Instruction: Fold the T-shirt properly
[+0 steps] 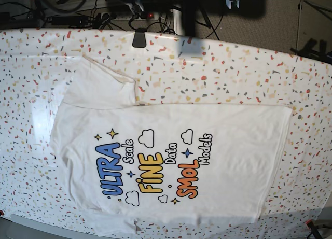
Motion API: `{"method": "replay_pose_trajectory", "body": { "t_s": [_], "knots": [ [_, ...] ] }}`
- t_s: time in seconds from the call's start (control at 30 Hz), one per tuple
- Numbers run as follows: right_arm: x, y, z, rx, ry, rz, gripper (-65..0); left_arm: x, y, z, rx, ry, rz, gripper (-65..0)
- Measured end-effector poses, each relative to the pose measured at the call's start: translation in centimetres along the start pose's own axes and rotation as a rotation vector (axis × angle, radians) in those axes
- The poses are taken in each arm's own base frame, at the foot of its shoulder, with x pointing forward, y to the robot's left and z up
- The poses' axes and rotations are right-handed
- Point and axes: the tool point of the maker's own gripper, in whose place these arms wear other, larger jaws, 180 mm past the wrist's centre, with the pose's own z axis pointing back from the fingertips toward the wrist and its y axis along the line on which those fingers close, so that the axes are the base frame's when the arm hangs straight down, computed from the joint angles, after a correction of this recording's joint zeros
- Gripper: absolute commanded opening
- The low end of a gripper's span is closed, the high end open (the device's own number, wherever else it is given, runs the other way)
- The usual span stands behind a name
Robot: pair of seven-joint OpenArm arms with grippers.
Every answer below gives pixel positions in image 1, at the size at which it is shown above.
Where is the black camera pole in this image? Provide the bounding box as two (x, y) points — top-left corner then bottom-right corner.
(180, 0), (200, 37)

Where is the red clamp right corner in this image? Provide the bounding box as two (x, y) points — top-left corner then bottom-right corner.
(306, 220), (315, 231)

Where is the white power strip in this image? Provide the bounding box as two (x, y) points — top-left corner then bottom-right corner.
(101, 11), (159, 21)

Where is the black power adapter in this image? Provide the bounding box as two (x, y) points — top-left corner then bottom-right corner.
(51, 16), (89, 26)

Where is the metal stand frame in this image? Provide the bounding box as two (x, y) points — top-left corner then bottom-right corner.
(290, 0), (331, 64)

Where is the white printed T-shirt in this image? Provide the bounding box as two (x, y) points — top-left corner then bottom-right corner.
(50, 58), (292, 236)

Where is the terrazzo pattern tablecloth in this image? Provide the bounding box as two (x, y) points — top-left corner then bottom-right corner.
(1, 29), (331, 238)

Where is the black table clamp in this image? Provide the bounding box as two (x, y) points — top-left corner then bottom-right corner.
(132, 28), (147, 48)

